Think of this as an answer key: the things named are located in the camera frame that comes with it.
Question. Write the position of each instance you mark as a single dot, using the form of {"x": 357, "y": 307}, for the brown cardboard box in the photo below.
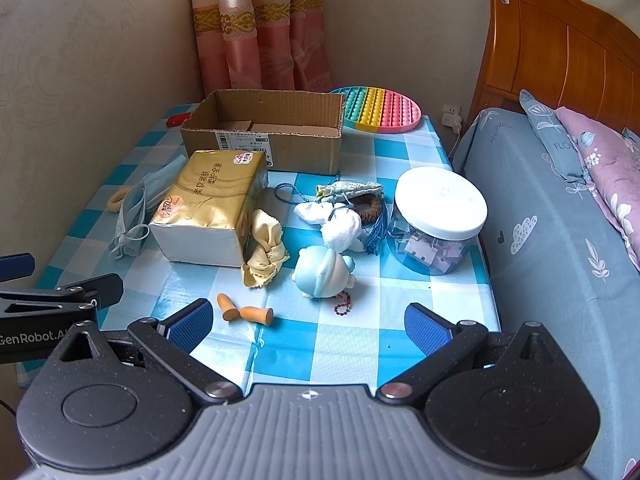
{"x": 300, "y": 110}

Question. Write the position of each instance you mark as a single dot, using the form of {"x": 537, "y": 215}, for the silver brocade pouch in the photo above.
{"x": 350, "y": 189}

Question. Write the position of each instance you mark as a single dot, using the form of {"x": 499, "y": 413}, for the pink floral pillow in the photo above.
{"x": 610, "y": 170}

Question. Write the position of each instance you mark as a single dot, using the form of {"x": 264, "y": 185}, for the bed with blue sheet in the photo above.
{"x": 550, "y": 285}

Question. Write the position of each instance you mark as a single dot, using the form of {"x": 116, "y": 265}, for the wooden headboard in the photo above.
{"x": 560, "y": 45}

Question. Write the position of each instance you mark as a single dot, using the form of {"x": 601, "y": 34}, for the light blue plush toy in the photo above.
{"x": 320, "y": 270}

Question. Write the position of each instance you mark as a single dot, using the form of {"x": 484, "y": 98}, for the small red object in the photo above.
{"x": 176, "y": 121}

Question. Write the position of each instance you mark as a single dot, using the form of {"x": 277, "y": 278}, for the gold tissue pack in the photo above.
{"x": 205, "y": 200}

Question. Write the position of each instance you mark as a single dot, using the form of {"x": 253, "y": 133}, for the yellow cloth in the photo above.
{"x": 265, "y": 240}

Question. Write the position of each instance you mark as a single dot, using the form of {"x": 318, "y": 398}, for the pink curtain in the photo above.
{"x": 260, "y": 35}

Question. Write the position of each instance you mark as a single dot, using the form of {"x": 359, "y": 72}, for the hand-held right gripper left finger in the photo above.
{"x": 192, "y": 322}

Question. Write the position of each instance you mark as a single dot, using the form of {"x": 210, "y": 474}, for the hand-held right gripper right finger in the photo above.
{"x": 425, "y": 327}

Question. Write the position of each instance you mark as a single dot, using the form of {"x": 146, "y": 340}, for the rainbow pop bubble toy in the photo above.
{"x": 380, "y": 107}

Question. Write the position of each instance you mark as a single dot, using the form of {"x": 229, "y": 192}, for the white sock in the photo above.
{"x": 342, "y": 230}
{"x": 310, "y": 212}

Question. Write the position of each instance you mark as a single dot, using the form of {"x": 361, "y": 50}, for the blue floral pillow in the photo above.
{"x": 550, "y": 135}

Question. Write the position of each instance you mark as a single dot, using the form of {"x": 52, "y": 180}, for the blue checkered tablecloth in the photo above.
{"x": 320, "y": 340}

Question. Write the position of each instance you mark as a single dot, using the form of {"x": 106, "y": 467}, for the white wall socket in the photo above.
{"x": 451, "y": 112}

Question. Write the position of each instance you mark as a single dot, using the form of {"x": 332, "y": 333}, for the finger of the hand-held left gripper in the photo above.
{"x": 15, "y": 266}
{"x": 95, "y": 290}

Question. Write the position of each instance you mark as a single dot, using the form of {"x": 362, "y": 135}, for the clear jar with white lid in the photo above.
{"x": 440, "y": 200}

